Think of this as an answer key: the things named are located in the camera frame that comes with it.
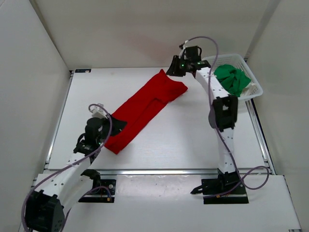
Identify white plastic basket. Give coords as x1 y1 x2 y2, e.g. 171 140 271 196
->
204 54 263 101

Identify red t shirt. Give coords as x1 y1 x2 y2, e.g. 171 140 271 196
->
105 70 188 154

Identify aluminium rail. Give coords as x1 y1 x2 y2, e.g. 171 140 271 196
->
43 168 267 175

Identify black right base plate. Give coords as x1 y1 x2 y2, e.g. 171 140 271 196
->
190 172 249 204

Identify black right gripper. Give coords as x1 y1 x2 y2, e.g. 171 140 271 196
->
166 57 191 78

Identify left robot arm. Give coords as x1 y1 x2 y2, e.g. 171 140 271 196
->
22 116 127 232

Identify small label sticker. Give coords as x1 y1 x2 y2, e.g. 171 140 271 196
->
74 69 92 73

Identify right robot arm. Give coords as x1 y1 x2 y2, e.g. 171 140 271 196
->
167 45 238 174

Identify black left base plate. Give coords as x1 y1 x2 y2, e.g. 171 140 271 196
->
78 174 116 203

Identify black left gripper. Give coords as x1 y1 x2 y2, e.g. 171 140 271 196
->
97 113 127 144

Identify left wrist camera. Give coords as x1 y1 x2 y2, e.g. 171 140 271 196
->
91 103 106 119

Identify green t shirt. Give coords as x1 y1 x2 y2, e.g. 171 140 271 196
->
214 64 251 97

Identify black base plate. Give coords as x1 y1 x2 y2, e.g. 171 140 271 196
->
190 172 249 204
78 174 116 203

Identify white cloth in basket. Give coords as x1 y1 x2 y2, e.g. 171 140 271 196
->
240 82 256 97

